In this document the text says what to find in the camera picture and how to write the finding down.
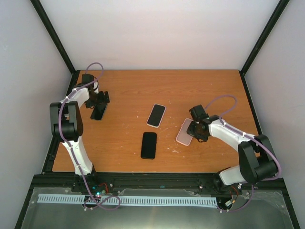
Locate left controller board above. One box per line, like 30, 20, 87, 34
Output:
92, 183, 108, 197

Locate clear pink phone case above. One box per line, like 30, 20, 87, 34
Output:
176, 118, 193, 146

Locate clear white phone case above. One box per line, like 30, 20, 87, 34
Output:
146, 104, 167, 128

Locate black phone case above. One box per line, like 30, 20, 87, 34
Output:
140, 131, 158, 160

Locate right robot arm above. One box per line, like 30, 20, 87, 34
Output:
186, 105, 281, 189

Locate light blue cable duct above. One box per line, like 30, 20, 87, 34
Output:
37, 194, 217, 208

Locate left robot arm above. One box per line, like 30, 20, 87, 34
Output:
50, 73, 110, 176

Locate black aluminium frame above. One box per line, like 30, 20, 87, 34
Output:
15, 0, 299, 229

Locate right connector wires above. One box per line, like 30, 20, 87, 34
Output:
224, 188, 241, 208

